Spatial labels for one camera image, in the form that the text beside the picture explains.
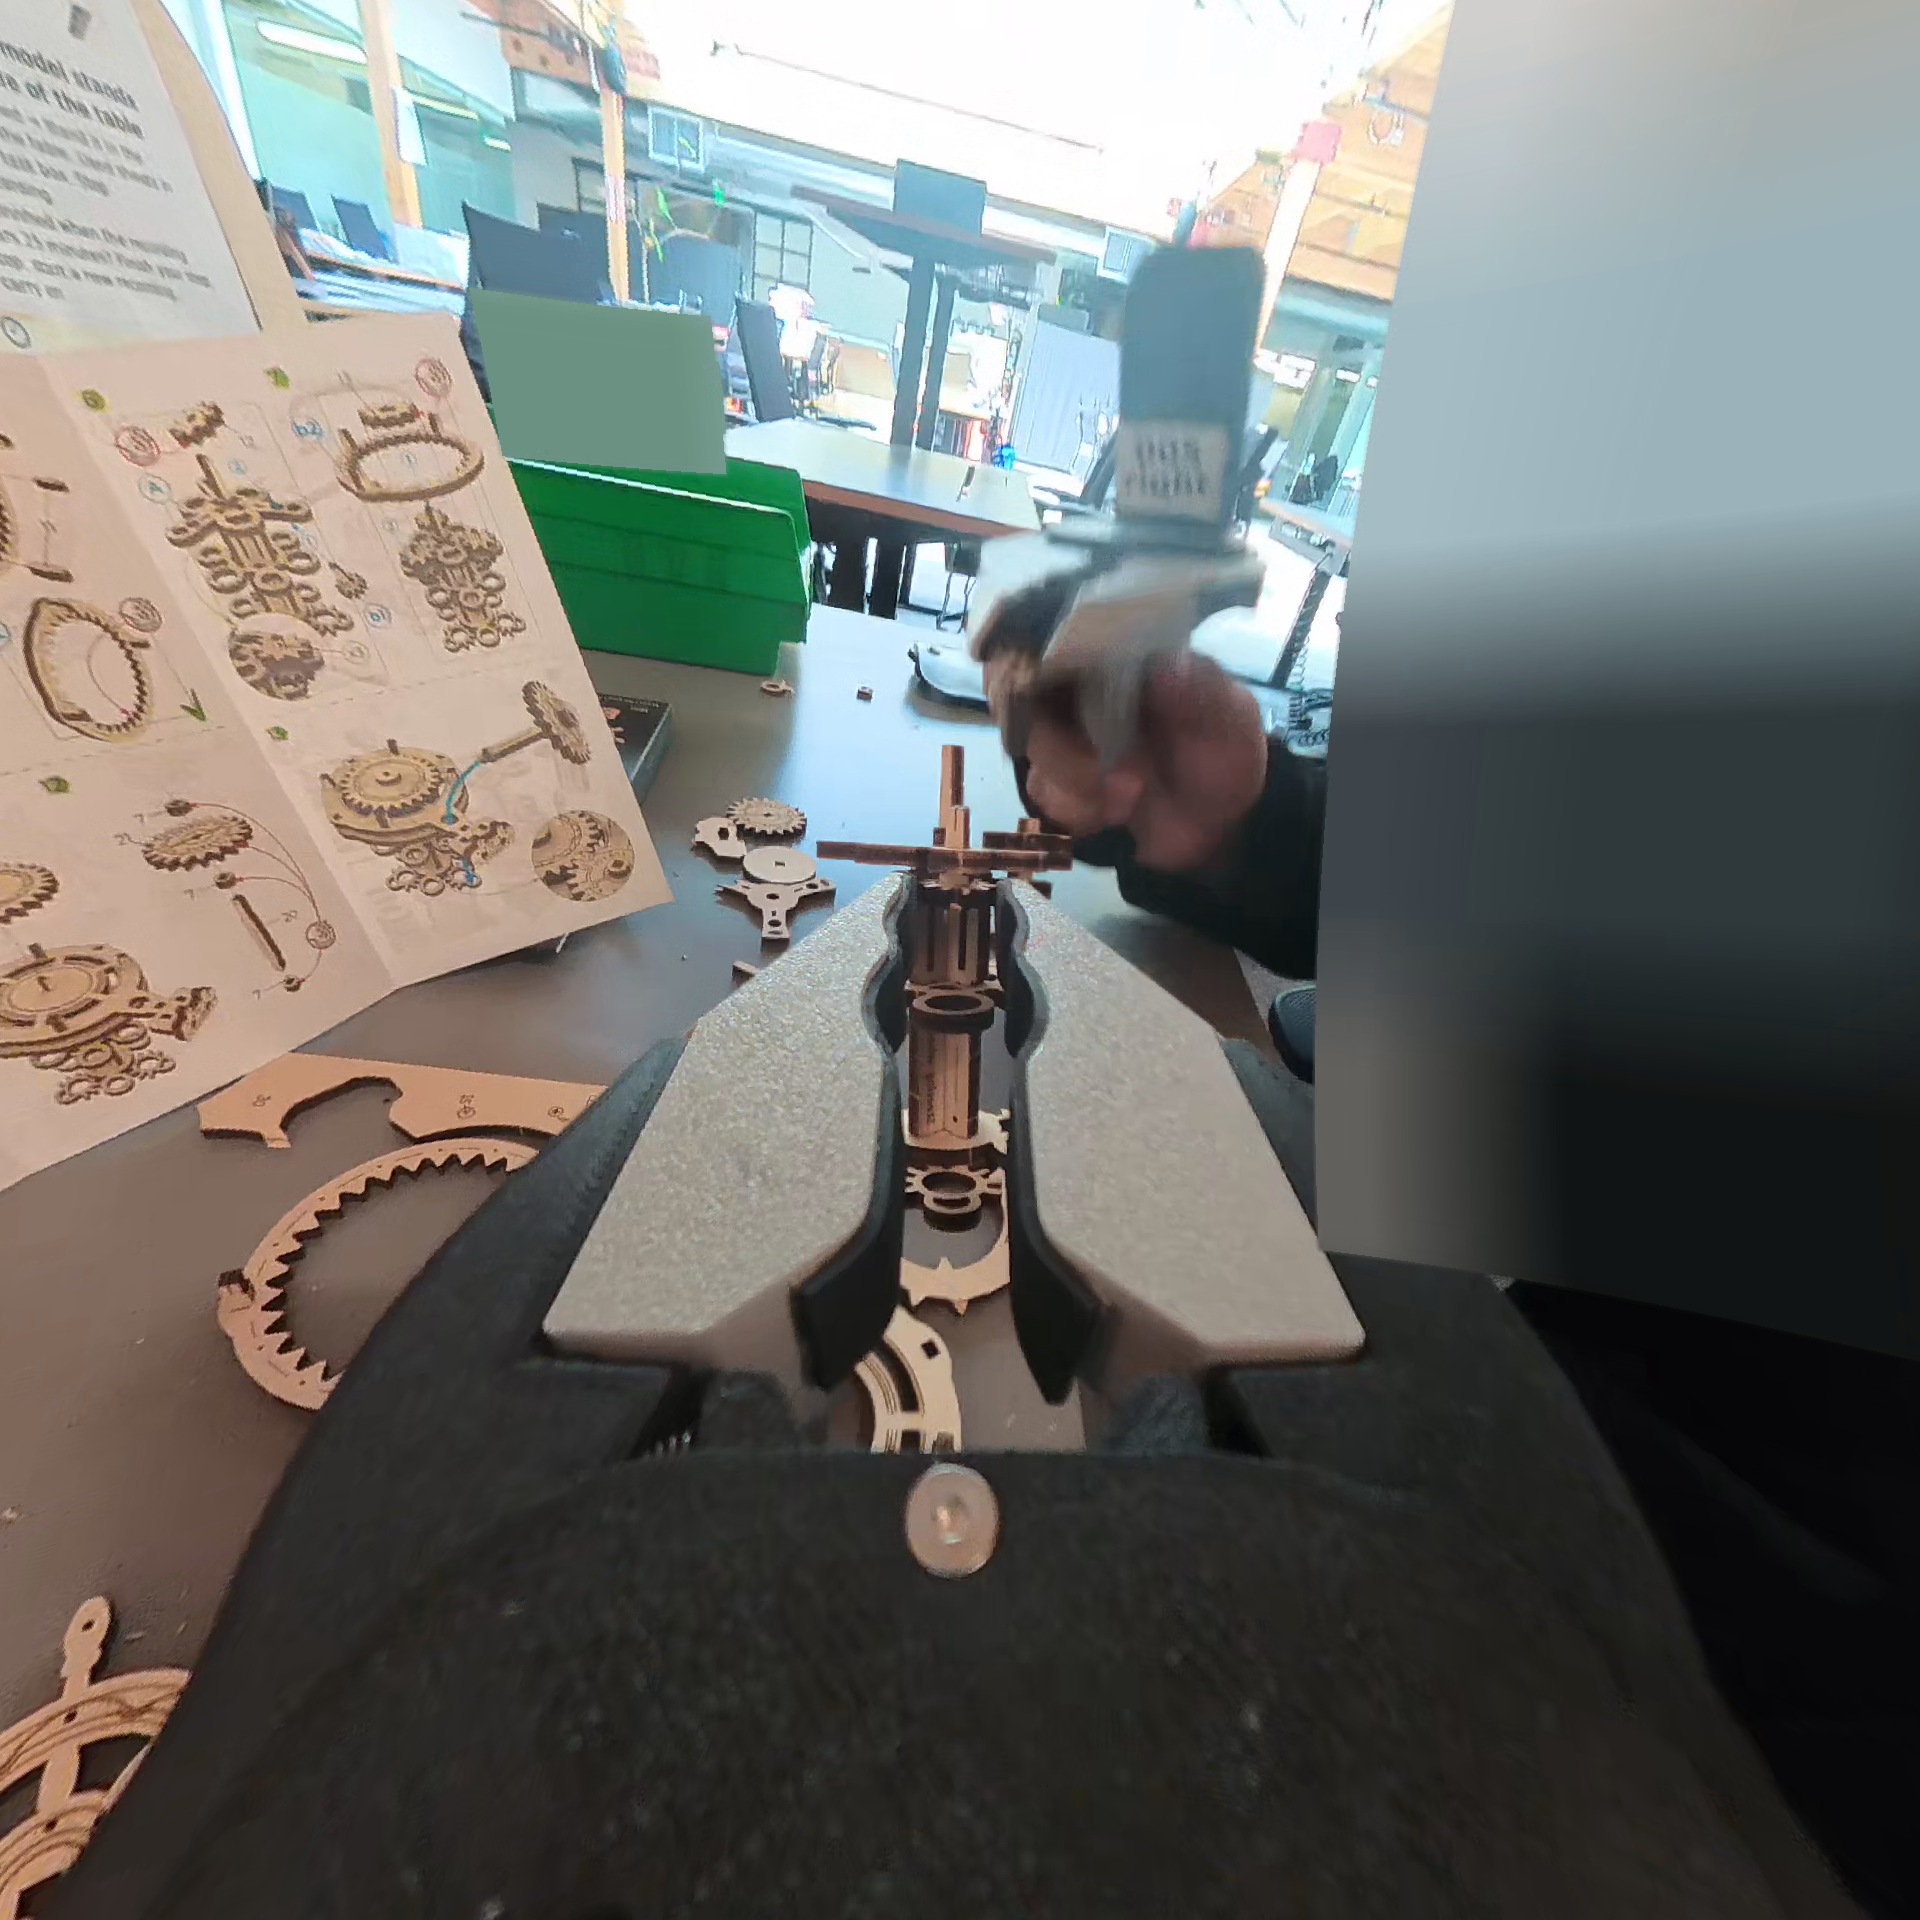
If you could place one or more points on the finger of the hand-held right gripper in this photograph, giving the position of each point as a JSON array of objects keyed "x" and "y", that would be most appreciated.
[
  {"x": 1026, "y": 594},
  {"x": 1125, "y": 662}
]

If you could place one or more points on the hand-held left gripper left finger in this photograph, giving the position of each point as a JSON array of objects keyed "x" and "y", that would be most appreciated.
[{"x": 720, "y": 1171}]

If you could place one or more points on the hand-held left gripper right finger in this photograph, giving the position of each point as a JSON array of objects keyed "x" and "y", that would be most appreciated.
[{"x": 1185, "y": 1184}]

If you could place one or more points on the wooden shaft model assembly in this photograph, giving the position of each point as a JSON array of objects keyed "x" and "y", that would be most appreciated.
[{"x": 945, "y": 1060}]

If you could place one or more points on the person's right forearm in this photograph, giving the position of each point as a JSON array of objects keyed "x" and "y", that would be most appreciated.
[{"x": 1275, "y": 869}]

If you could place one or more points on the person's right hand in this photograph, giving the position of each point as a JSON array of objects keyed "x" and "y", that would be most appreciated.
[{"x": 1200, "y": 765}]

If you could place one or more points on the white flat object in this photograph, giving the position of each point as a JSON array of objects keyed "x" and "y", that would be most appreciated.
[{"x": 945, "y": 676}]

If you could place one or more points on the dark office table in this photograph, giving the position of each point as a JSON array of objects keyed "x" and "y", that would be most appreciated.
[{"x": 885, "y": 482}]

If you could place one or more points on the small wooden gear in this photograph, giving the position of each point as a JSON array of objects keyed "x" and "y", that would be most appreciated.
[{"x": 764, "y": 820}]

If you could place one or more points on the green plastic bin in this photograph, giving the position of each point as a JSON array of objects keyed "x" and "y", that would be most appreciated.
[
  {"x": 660, "y": 518},
  {"x": 674, "y": 623}
]

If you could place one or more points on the flat wooden notched plate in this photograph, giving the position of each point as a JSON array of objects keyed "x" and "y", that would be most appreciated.
[{"x": 346, "y": 1102}]

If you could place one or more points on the black flat box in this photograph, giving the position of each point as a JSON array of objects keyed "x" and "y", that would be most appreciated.
[{"x": 638, "y": 734}]

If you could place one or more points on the person's dark clothing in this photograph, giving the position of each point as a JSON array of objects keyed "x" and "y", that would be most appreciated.
[{"x": 1724, "y": 1501}]

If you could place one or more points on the folded assembly instruction booklet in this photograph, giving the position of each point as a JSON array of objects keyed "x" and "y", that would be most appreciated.
[{"x": 300, "y": 676}]

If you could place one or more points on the wooden ship wheel part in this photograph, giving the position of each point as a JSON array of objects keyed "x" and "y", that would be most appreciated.
[{"x": 75, "y": 1757}]

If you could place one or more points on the printed instruction sheet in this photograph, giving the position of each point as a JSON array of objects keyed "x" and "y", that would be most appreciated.
[{"x": 105, "y": 181}]

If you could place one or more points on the wooden round-headed bracket part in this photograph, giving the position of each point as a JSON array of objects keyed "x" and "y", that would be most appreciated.
[{"x": 779, "y": 879}]

